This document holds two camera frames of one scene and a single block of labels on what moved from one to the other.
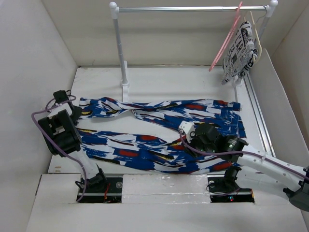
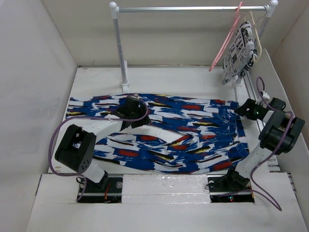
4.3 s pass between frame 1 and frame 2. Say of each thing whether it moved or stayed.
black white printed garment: stayed
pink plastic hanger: stayed
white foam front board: stayed
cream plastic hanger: stayed
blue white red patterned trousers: moved
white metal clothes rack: stayed
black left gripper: moved
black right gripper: moved
